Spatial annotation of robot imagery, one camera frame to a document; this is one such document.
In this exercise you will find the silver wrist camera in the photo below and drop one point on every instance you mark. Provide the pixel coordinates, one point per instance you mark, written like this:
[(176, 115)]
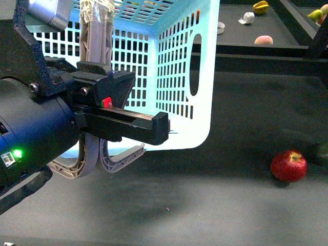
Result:
[(48, 15)]

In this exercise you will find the white foam net sleeve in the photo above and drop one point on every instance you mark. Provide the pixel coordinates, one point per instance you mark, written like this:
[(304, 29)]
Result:
[(248, 18)]

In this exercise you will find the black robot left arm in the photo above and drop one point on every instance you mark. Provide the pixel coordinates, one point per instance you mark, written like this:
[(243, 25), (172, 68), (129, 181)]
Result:
[(57, 117)]

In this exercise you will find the green avocado at edge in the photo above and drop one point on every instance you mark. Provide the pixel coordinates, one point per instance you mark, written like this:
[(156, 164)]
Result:
[(321, 154)]

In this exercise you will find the pale peach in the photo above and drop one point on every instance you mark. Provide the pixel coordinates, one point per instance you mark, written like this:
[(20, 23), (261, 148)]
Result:
[(264, 40)]

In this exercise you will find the yellow star fruit right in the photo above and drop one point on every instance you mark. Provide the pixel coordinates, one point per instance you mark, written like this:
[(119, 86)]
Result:
[(260, 7)]

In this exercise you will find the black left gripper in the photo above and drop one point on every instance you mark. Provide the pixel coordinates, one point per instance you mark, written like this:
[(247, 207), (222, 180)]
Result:
[(101, 92)]

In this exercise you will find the green pear right shelf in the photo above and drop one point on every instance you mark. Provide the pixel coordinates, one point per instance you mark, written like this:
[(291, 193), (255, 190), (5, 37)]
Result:
[(315, 15)]

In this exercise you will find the red apple on table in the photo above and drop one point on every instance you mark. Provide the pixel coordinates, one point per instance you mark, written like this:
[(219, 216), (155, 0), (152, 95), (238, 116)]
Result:
[(289, 166)]

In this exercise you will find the light blue plastic basket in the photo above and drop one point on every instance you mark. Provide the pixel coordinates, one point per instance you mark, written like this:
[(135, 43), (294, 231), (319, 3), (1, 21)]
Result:
[(170, 45)]

